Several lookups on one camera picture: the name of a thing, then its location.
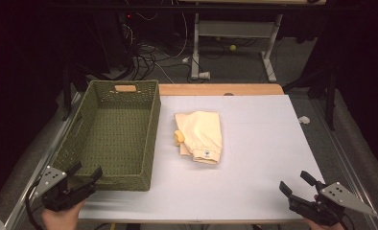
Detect white table mat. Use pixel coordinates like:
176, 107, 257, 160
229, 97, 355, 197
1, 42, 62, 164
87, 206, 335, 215
78, 94, 325, 223

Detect tangle of floor cables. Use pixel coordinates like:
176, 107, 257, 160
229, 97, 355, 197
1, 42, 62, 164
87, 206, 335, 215
119, 3, 210, 82

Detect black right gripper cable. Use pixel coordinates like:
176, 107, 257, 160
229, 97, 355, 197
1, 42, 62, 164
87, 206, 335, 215
337, 210, 358, 230

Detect black metal stand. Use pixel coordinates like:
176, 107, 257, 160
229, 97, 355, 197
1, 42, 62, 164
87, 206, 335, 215
61, 61, 74, 122
282, 68, 339, 131

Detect cream pants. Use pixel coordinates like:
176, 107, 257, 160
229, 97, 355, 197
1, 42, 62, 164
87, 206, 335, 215
173, 110, 224, 166

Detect white desk frame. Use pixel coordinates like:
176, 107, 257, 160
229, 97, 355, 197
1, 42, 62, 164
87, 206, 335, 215
177, 0, 327, 83

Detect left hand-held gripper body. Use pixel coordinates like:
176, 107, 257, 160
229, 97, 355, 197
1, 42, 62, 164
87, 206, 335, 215
33, 165, 98, 213

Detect aluminium rail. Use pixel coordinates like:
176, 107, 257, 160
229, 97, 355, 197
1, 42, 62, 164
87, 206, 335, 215
4, 91, 83, 230
310, 98, 378, 230

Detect person's left hand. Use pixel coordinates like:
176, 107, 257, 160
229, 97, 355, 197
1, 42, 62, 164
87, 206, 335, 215
41, 199, 85, 230

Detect green woven basket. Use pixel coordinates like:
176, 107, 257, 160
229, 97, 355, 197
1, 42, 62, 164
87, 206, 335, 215
52, 80, 162, 192

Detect person's right hand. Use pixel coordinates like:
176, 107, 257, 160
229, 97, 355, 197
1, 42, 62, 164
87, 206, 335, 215
301, 195, 346, 230

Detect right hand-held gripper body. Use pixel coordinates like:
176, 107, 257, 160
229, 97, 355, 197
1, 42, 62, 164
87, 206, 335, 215
287, 181, 378, 228

